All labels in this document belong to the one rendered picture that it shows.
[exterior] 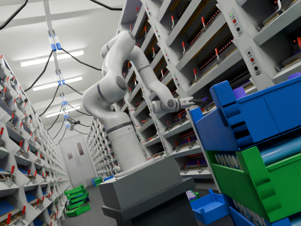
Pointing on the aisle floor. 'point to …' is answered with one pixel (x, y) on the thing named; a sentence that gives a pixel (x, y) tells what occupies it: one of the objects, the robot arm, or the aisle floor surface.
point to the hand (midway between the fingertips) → (198, 101)
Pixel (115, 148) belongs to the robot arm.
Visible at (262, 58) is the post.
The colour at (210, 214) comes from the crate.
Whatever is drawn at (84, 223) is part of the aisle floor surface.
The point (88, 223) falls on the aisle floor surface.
